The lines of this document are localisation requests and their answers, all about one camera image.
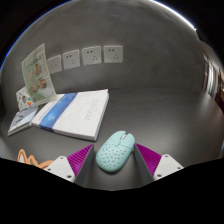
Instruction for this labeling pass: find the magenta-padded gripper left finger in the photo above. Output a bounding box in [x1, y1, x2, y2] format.
[44, 143, 96, 188]

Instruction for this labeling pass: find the grey patterned booklet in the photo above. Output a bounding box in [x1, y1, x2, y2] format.
[7, 105, 39, 137]

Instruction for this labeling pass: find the mint green perforated computer mouse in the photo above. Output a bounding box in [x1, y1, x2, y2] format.
[95, 130, 136, 174]

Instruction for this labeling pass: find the orange fox-shaped mouse pad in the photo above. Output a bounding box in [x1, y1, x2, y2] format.
[17, 148, 55, 170]

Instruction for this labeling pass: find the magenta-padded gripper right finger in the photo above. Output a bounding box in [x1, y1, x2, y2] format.
[133, 142, 185, 186]

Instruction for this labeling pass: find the small colourful printed card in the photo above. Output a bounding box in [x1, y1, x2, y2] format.
[15, 85, 34, 112]

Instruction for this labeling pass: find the white book with blue band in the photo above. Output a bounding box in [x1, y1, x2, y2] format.
[31, 88, 110, 142]

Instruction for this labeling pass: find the green food menu sheet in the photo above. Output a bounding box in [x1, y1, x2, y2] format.
[21, 42, 57, 107]

